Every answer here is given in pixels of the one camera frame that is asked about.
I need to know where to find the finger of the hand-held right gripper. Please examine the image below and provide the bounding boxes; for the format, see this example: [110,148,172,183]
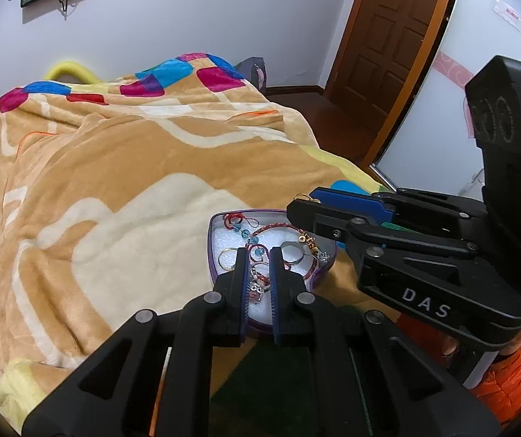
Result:
[310,186,490,240]
[286,196,521,343]

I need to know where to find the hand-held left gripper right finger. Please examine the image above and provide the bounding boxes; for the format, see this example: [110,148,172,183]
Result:
[269,246,501,437]

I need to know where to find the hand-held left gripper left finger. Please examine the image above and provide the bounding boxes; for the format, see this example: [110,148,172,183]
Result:
[21,247,249,437]

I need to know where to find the silver charm bracelet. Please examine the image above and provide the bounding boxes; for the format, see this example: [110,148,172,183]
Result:
[247,259,273,304]

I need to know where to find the gold bead bracelet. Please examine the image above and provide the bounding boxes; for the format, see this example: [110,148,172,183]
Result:
[297,232,334,265]

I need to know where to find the silver ring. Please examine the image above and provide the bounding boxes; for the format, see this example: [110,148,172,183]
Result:
[279,241,309,266]

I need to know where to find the gold ring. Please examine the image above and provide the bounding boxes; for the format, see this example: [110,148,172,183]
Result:
[217,246,241,271]

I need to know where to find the red braided bracelet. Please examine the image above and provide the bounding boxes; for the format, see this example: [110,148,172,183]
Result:
[260,223,330,283]

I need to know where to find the purple heart-shaped box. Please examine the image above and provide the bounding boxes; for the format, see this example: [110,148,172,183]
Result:
[206,209,338,329]

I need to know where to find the red cord blue bead bracelet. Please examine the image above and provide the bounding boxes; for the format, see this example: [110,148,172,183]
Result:
[223,211,266,261]

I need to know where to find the person's right forearm orange sleeve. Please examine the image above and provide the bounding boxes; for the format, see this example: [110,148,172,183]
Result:
[474,323,521,425]

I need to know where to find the white sliding wardrobe door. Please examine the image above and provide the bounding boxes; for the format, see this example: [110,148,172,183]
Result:
[373,0,521,219]

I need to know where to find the red and white sticker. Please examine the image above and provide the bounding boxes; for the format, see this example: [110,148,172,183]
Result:
[491,0,521,33]

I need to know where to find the grey bag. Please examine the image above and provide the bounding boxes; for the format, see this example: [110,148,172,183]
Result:
[234,56,269,94]

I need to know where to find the brown wooden door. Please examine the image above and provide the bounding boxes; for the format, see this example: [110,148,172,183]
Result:
[323,0,460,156]

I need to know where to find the colourful patchwork blanket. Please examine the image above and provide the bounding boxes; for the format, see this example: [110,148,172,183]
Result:
[0,52,425,437]

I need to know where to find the yellow foam tube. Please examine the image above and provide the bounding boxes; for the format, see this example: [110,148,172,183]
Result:
[44,59,102,85]

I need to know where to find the black monitor cables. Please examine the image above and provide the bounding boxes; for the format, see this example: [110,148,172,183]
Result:
[8,0,74,20]

